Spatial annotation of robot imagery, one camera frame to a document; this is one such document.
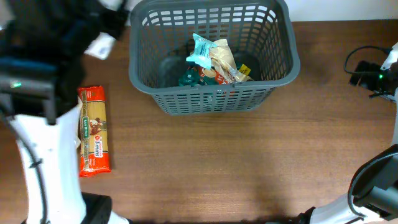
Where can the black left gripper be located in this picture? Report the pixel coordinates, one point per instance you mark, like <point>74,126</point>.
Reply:
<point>119,28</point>

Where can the green Nescafe coffee bag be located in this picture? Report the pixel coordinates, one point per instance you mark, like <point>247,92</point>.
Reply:
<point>213,72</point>

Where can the beige snack bag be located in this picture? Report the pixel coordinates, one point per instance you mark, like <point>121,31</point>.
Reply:
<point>225,60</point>

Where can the teal wet wipes pack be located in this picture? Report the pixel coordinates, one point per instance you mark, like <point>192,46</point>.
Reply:
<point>201,52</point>

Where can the Kleenex tissue multipack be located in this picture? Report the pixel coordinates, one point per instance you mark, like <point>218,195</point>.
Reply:
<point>101,46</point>

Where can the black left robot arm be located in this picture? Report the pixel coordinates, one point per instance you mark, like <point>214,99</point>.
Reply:
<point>49,159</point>

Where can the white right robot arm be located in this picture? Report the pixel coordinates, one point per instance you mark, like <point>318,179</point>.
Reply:
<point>372,193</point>

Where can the orange spaghetti packet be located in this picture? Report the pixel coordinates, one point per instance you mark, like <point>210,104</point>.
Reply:
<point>94,151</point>

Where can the grey plastic basket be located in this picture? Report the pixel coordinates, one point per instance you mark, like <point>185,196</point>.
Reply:
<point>259,34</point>

